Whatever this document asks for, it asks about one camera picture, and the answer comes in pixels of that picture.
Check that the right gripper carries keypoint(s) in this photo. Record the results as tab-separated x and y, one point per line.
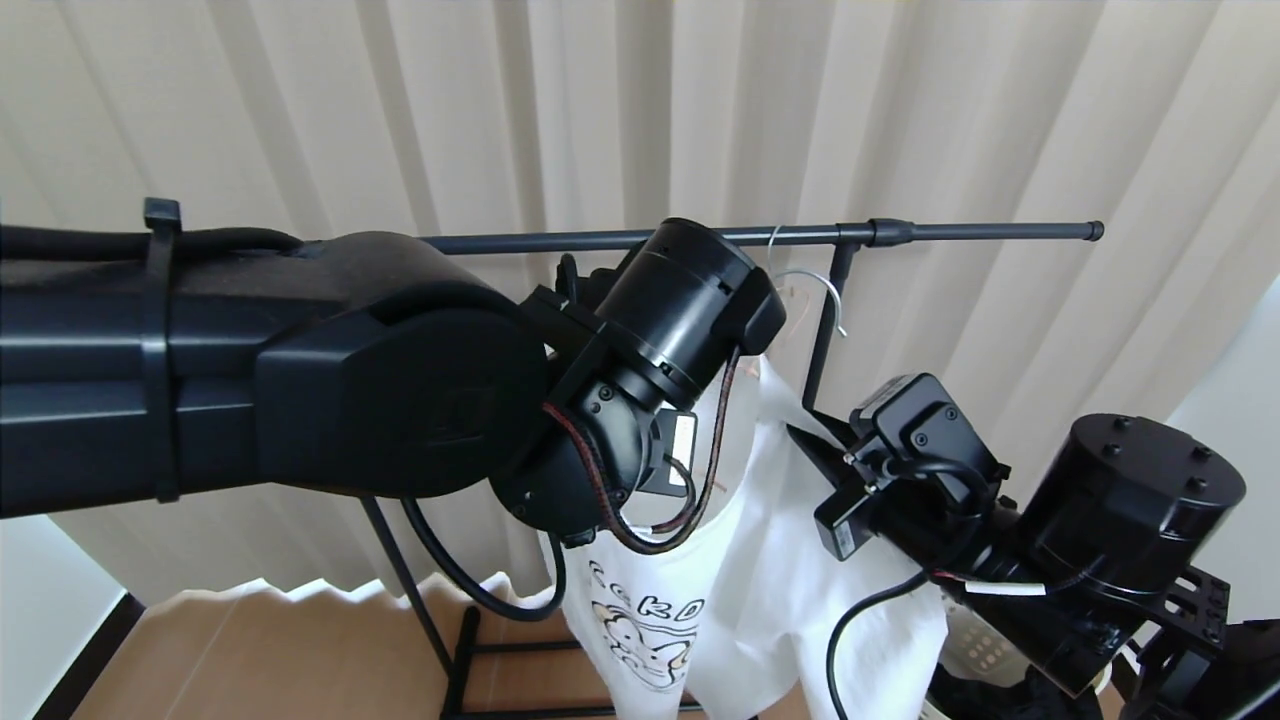
930	545

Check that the white printed t-shirt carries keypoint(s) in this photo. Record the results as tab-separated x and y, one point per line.
780	600

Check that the black garment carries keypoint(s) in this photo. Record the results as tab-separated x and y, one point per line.
980	700

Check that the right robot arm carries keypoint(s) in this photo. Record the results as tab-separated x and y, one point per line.
1130	500

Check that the black clothes rack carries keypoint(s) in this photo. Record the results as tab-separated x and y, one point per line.
950	232

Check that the pink clothes hanger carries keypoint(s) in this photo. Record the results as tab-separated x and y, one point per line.
772	245
830	285

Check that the white laundry basket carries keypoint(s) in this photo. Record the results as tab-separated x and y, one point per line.
985	650

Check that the beige curtain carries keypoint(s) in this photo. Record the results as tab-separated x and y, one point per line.
400	100

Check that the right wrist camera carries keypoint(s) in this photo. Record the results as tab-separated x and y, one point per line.
920	420

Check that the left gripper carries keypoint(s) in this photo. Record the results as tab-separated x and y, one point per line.
625	430

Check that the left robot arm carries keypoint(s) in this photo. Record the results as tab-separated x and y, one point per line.
300	380

